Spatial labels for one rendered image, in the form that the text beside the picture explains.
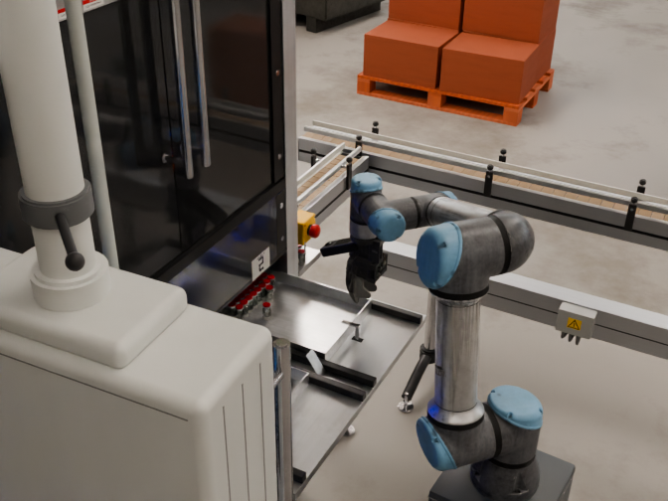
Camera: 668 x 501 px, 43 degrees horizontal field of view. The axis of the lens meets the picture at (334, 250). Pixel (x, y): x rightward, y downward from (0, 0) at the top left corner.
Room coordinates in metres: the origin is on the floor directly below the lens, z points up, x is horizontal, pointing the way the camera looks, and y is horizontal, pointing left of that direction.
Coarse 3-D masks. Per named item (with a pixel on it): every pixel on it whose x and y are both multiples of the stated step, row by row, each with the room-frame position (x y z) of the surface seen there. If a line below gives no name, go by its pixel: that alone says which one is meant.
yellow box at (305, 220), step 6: (300, 210) 2.13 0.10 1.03; (300, 216) 2.09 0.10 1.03; (306, 216) 2.09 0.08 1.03; (312, 216) 2.10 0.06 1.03; (300, 222) 2.06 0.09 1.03; (306, 222) 2.07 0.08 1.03; (312, 222) 2.10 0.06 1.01; (300, 228) 2.05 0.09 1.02; (306, 228) 2.07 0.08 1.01; (300, 234) 2.05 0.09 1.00; (306, 234) 2.07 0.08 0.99; (300, 240) 2.05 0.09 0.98; (306, 240) 2.07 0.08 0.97
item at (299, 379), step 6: (294, 372) 1.57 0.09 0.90; (300, 372) 1.56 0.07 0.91; (306, 372) 1.56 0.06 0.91; (294, 378) 1.57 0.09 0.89; (300, 378) 1.56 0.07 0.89; (306, 378) 1.55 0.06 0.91; (294, 384) 1.55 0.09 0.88; (300, 384) 1.52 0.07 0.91; (306, 384) 1.54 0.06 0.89; (294, 390) 1.50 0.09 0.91; (300, 390) 1.52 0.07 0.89; (294, 396) 1.49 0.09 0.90
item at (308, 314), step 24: (288, 288) 1.95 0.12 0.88; (312, 288) 1.94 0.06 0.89; (336, 288) 1.91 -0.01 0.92; (288, 312) 1.84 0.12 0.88; (312, 312) 1.84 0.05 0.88; (336, 312) 1.84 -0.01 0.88; (360, 312) 1.80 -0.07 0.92; (288, 336) 1.74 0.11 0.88; (312, 336) 1.74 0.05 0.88; (336, 336) 1.74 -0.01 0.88
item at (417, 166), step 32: (320, 128) 2.92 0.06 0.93; (352, 128) 2.84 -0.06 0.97; (384, 160) 2.68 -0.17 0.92; (416, 160) 2.67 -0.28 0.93; (448, 160) 2.60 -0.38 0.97; (480, 160) 2.62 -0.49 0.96; (480, 192) 2.52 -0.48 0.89; (512, 192) 2.47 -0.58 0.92; (544, 192) 2.45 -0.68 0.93; (576, 192) 2.40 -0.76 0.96; (608, 192) 2.45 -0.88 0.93; (640, 192) 2.40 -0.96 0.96; (576, 224) 2.37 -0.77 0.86; (608, 224) 2.33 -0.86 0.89; (640, 224) 2.28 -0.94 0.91
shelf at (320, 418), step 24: (360, 336) 1.74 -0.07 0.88; (384, 336) 1.74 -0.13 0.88; (408, 336) 1.75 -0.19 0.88; (336, 360) 1.65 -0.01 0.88; (360, 360) 1.65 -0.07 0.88; (384, 360) 1.65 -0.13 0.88; (312, 384) 1.56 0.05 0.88; (360, 384) 1.56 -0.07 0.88; (312, 408) 1.47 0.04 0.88; (336, 408) 1.47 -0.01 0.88; (360, 408) 1.48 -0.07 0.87; (312, 432) 1.39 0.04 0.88; (336, 432) 1.39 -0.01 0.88; (312, 456) 1.32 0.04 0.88
